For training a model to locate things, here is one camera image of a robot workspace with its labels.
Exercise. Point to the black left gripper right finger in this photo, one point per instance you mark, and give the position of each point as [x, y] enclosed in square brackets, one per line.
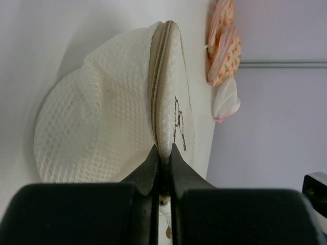
[204, 214]

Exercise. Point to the right side aluminium rail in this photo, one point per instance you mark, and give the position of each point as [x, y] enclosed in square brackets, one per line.
[304, 63]

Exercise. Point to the pink trimmed mesh laundry bag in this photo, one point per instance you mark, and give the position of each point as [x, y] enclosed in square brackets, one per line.
[225, 102]

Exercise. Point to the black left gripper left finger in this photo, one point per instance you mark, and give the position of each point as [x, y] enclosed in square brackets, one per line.
[87, 213]

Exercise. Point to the orange floral laundry bag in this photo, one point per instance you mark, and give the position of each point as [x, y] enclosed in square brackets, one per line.
[224, 46]

